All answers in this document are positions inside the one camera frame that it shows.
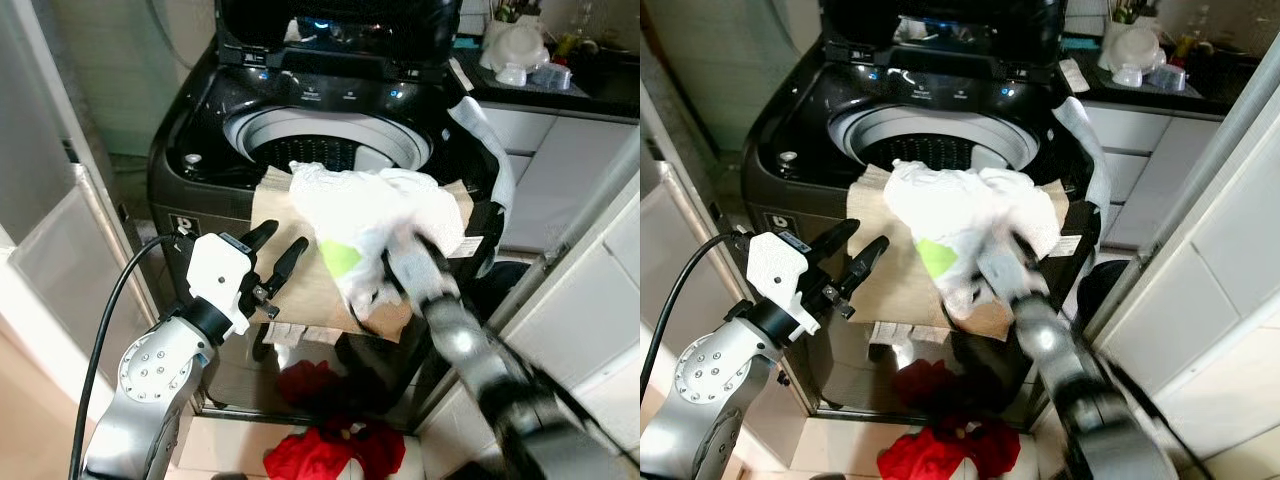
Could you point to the white translucent door panel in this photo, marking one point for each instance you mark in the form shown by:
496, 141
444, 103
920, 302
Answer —
675, 230
60, 250

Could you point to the black open washer lid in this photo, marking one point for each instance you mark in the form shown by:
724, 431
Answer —
1010, 20
400, 20

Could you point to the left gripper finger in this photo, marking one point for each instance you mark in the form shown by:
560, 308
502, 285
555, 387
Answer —
864, 262
288, 262
835, 236
260, 236

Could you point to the black counter top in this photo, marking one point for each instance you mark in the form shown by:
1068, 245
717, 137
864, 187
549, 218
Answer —
600, 90
1220, 95

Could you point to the red cloth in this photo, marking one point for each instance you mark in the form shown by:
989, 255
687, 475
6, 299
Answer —
320, 455
930, 455

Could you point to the green plant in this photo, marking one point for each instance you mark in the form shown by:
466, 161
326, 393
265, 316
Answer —
1135, 10
515, 10

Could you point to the white lidded plastic bowl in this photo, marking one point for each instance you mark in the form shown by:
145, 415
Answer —
1135, 47
515, 45

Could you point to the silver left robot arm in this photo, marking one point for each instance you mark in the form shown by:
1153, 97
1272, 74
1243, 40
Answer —
150, 370
705, 380

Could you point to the white drawer cabinet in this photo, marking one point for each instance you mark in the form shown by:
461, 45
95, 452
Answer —
1150, 170
570, 170

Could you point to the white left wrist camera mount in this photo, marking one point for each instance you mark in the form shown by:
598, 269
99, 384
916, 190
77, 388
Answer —
215, 270
775, 270

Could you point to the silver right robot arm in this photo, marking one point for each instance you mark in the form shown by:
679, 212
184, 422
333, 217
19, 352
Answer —
470, 350
1060, 360

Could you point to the white door frame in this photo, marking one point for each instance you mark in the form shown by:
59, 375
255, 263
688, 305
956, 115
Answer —
1220, 280
580, 320

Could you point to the small white cup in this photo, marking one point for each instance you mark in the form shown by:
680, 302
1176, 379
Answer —
1128, 76
511, 75

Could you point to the clear container with blue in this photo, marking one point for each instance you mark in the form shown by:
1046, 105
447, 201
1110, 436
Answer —
550, 76
1168, 78

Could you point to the white foam wrap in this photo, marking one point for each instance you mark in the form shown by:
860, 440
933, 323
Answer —
480, 130
1085, 135

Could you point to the white garment with green patch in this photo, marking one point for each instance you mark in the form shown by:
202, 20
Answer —
960, 205
370, 210

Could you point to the white paper tag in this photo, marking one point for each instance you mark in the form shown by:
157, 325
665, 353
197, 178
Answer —
1073, 75
461, 75

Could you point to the black top-load washing machine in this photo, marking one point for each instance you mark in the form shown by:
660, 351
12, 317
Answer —
790, 120
200, 120

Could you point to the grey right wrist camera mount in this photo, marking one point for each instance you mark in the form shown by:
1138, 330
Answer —
410, 275
1000, 270

